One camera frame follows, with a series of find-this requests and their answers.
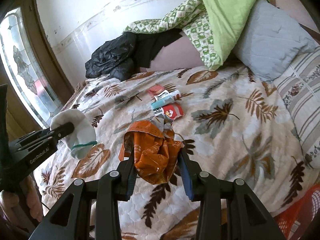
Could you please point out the red plastic basket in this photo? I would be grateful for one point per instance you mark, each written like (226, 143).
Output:
(294, 221)

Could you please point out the striped floral pillow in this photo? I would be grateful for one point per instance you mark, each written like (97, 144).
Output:
(299, 88)

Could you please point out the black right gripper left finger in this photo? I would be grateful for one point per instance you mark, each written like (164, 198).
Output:
(69, 217)

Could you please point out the leaf patterned bed quilt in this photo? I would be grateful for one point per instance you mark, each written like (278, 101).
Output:
(234, 126)

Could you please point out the black puffy jacket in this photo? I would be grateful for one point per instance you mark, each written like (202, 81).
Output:
(113, 58)

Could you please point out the teal small box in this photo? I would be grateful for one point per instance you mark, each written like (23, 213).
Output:
(162, 102)

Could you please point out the grey blue pillow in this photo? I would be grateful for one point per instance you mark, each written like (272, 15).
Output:
(270, 41)

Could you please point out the white red tube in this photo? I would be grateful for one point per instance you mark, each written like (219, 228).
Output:
(175, 95)

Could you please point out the green patterned blanket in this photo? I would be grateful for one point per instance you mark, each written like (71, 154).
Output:
(212, 26)

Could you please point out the orange snack bag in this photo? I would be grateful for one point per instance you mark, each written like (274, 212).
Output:
(154, 149)

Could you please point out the white sock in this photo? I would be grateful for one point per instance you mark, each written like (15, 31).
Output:
(82, 139)

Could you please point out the person left hand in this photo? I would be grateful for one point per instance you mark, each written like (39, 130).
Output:
(30, 196)

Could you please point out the red white snack packet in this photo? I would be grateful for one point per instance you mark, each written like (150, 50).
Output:
(172, 111)

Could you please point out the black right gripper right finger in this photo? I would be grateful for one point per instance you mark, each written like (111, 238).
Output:
(228, 209)

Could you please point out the stained glass window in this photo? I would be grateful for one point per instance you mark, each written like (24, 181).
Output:
(24, 72)

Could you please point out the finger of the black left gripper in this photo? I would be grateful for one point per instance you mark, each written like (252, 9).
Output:
(62, 131)

